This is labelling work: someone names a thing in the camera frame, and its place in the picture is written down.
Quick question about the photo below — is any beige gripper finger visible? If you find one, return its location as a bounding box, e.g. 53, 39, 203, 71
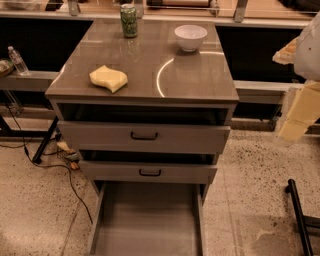
278, 81, 320, 143
272, 38, 298, 65

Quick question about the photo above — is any yellow sponge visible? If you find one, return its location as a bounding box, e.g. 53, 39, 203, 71
89, 65, 128, 93

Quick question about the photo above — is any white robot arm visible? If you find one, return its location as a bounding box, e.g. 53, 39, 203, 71
272, 12, 320, 143

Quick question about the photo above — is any grey drawer cabinet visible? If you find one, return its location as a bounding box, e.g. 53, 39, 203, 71
45, 18, 240, 201

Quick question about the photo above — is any grey middle drawer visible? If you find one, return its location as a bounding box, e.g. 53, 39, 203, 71
80, 160, 217, 184

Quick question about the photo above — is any grey drawer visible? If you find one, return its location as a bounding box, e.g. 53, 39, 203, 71
86, 182, 206, 256
58, 121, 230, 154
80, 160, 217, 184

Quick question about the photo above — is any grey bottom drawer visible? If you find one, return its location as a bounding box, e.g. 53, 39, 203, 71
86, 182, 206, 256

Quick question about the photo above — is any grey top drawer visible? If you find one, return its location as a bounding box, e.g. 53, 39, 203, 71
58, 121, 230, 154

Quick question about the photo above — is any white bowl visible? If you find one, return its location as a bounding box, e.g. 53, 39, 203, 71
174, 25, 207, 52

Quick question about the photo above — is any black metal stand leg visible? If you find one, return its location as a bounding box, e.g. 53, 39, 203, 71
285, 179, 320, 256

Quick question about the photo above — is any green soda can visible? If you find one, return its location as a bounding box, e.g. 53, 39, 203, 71
120, 4, 138, 38

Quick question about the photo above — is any power strip on floor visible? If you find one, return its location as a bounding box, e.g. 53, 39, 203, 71
57, 141, 79, 170

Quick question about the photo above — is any grey side shelf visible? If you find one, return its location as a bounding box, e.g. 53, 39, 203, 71
0, 71, 58, 92

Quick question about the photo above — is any clear plastic water bottle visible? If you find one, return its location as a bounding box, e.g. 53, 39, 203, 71
8, 46, 29, 75

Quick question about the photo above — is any black table leg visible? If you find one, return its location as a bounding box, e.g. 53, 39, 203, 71
32, 117, 59, 164

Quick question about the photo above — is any brown bowl on shelf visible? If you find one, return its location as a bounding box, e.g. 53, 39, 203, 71
0, 59, 14, 77

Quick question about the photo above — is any black floor cable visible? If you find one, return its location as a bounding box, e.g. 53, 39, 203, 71
0, 105, 94, 225

